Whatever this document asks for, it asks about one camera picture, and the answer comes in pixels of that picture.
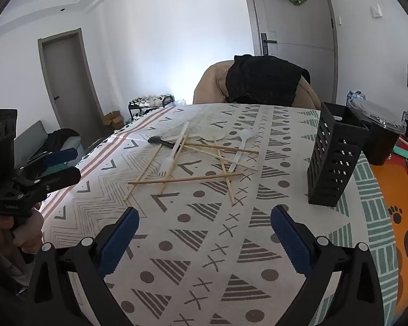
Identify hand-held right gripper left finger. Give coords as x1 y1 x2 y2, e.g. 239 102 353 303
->
27 206 140 326

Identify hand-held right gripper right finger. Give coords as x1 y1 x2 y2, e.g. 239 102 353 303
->
270 205 385 326

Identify white plastic spoon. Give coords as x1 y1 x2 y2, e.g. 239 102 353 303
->
228 128 254 174

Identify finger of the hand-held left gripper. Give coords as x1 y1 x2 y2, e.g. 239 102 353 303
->
25 147 79 174
22 167 82 191

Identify small black brush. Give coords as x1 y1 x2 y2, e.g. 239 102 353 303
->
147 136 177 150

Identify cardboard boxes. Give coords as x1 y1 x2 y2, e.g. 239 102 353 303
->
101 111 123 130

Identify grey sofa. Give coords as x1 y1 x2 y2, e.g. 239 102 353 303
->
14 120 85 170

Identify grey interior door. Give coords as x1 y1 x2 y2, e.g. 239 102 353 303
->
38 29 104 140

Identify patterned tablecloth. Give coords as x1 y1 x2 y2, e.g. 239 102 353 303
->
41 104 400 326

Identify beige chair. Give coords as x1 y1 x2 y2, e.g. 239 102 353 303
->
193 60 322 109

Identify grey door with handle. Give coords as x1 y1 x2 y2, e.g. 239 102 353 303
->
240 0 339 106

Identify person's left forearm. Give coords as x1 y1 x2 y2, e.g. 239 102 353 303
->
0 243 35 299

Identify person's left hand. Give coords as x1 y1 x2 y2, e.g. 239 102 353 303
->
0 204 45 255

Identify pile of wooden chopsticks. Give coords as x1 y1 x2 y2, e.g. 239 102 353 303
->
123 135 260 206

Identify black door handle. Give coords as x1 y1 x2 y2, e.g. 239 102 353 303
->
260 32 279 55

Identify black shoe rack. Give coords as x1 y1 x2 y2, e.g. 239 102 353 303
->
128 94 175 121

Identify orange paw print mat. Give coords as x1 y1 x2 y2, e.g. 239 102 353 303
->
370 149 408 316

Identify white plastic fork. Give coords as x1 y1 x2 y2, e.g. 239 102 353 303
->
157 121 191 177

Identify black slotted utensil holder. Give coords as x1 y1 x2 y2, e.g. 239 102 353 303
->
308 102 369 208

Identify wooden spoon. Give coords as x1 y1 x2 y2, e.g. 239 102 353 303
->
188 132 227 145

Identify black bowl with clear lid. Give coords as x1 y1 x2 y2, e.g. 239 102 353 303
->
347 98 407 166

